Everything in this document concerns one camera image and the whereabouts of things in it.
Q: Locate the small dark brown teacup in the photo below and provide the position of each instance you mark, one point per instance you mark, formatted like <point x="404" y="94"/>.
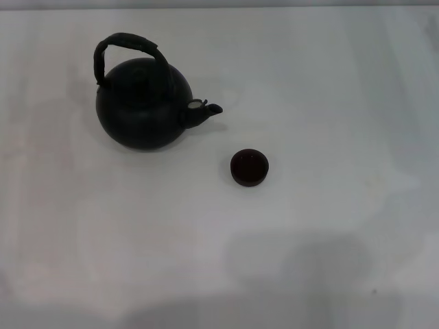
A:
<point x="249" y="168"/>

